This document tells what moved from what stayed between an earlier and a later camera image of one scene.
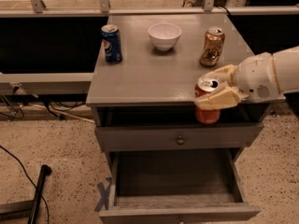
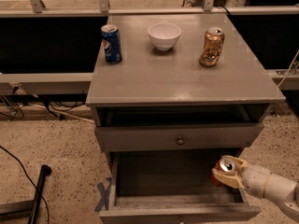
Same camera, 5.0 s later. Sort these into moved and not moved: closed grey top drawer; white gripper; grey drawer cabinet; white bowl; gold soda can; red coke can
Moved: white gripper; red coke can
Not moved: grey drawer cabinet; gold soda can; white bowl; closed grey top drawer
